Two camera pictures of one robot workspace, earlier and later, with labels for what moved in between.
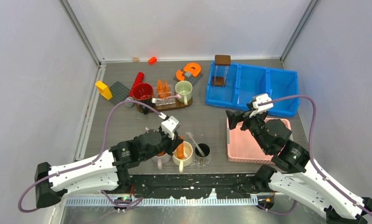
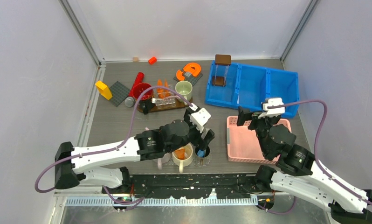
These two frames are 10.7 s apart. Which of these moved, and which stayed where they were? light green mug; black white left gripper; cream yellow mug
Moved: black white left gripper
Stayed: cream yellow mug; light green mug
